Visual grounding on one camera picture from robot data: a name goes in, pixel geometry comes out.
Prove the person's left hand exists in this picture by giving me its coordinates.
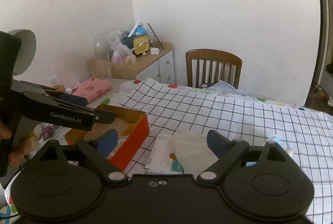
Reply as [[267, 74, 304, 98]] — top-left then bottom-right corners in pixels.
[[1, 122, 33, 167]]

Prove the white drawer cabinet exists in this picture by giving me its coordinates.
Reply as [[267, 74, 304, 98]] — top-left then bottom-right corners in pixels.
[[111, 42, 176, 85]]

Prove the clear glass dome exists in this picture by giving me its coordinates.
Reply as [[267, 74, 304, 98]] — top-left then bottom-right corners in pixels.
[[94, 30, 122, 58]]

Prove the pink folded cloth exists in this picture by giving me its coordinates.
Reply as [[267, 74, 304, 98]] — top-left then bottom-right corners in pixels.
[[71, 78, 112, 103]]

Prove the blue white packet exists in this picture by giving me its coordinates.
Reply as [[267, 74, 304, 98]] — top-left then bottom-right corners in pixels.
[[245, 134, 294, 167]]

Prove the grey desk lamp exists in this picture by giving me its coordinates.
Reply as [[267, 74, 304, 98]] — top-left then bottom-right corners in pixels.
[[9, 30, 36, 76]]

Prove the black grid white tablecloth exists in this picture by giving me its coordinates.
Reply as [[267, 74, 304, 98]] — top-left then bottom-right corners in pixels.
[[104, 78, 332, 223]]

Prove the white soft cloth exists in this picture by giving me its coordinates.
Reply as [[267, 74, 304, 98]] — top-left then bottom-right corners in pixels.
[[168, 131, 218, 178]]

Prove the plastic bag of items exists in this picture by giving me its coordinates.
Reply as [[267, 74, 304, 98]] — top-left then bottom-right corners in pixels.
[[111, 39, 137, 66]]

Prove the wooden chair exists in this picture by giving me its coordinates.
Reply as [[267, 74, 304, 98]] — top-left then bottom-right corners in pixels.
[[186, 49, 242, 89]]

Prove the cardboard box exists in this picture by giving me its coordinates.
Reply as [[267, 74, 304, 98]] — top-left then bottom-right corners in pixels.
[[89, 59, 137, 80]]

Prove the white booklet with pictures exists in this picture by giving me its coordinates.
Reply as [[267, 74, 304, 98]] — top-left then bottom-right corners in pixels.
[[144, 134, 184, 175]]

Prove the blue cloth on chair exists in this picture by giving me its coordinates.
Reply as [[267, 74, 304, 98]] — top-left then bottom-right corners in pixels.
[[199, 80, 248, 96]]

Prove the small orange bottle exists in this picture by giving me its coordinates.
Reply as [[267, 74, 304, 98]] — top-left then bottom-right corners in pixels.
[[48, 75, 66, 93]]

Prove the red storage box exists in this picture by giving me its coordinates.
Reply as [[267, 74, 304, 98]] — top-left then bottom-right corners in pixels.
[[65, 105, 150, 171]]

